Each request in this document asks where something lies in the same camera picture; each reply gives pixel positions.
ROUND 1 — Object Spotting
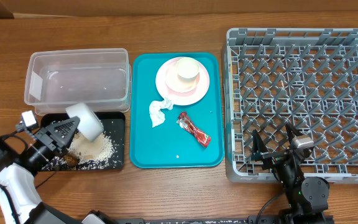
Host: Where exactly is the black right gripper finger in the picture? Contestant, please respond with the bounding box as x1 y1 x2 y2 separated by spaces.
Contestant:
251 129 268 161
285 123 302 148

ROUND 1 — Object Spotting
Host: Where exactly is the white small bowl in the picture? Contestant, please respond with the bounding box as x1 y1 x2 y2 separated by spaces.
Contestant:
65 103 104 142

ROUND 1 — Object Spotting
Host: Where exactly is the red snack wrapper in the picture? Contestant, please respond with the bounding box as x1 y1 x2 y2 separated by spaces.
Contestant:
177 111 211 148

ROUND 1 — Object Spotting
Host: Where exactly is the white napkin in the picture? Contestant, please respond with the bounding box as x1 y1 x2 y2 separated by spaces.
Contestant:
149 98 173 128

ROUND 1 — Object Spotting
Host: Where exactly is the cream plastic cup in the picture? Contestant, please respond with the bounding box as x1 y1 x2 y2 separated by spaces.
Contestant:
175 57 200 88

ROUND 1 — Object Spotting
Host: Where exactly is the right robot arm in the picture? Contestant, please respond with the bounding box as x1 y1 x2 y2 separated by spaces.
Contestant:
251 123 334 223

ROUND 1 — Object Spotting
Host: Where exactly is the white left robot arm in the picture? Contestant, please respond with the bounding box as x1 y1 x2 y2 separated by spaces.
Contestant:
0 116 103 223

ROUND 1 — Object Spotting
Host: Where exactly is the grey dishwasher rack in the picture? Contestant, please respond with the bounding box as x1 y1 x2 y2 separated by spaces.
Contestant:
222 28 358 184

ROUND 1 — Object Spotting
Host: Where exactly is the brown food scrap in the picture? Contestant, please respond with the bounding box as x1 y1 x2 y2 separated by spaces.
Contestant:
63 154 79 167

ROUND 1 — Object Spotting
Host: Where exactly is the white rice pile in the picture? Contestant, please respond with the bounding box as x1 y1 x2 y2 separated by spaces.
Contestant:
68 133 115 162

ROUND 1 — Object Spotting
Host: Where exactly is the black plastic tray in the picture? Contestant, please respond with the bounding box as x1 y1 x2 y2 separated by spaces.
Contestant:
42 112 126 171

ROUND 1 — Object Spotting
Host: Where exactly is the clear plastic bin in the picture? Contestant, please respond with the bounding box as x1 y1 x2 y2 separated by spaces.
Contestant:
24 48 132 115

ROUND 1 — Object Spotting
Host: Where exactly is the teal serving tray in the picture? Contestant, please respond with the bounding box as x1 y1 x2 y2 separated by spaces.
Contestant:
129 52 224 169

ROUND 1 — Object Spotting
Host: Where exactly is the pink plate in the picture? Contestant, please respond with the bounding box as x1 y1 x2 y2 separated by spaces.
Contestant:
155 57 210 106

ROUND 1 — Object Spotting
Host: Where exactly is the pink bowl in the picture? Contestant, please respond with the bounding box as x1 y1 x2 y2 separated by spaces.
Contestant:
165 62 200 93

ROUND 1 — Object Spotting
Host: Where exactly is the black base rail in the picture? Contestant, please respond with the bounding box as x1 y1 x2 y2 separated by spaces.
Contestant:
113 215 335 224

